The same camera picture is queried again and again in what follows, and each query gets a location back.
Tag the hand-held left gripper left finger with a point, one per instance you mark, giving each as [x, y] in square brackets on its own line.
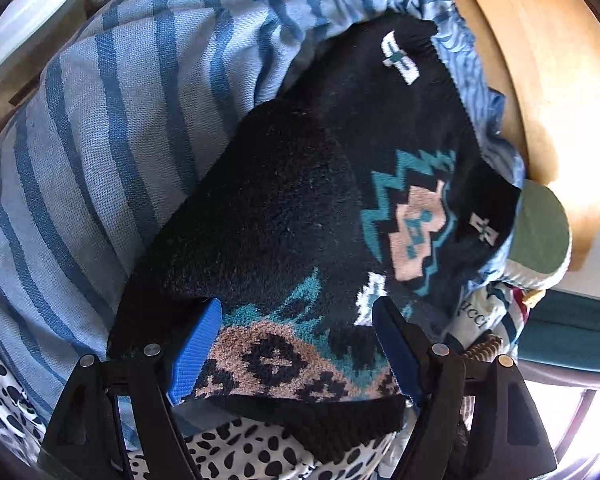
[196, 351]

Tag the white black spotted cloth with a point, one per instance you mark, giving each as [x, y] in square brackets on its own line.
[230, 452]

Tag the clear plastic storage box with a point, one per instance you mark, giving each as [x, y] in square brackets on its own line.
[25, 30]

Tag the wooden chair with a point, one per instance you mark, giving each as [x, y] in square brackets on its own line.
[535, 80]

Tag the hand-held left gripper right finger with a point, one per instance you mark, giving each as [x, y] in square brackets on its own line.
[396, 340]

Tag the teal cloth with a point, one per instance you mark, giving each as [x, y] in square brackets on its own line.
[575, 325]

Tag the white printed cloth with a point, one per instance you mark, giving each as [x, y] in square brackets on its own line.
[485, 317]

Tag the black patterned knit sweater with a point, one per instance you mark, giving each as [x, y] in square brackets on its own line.
[300, 200]

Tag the blue striped cloth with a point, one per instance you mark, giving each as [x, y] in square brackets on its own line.
[130, 125]

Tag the green and cream knit garment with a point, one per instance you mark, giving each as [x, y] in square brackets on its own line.
[540, 235]

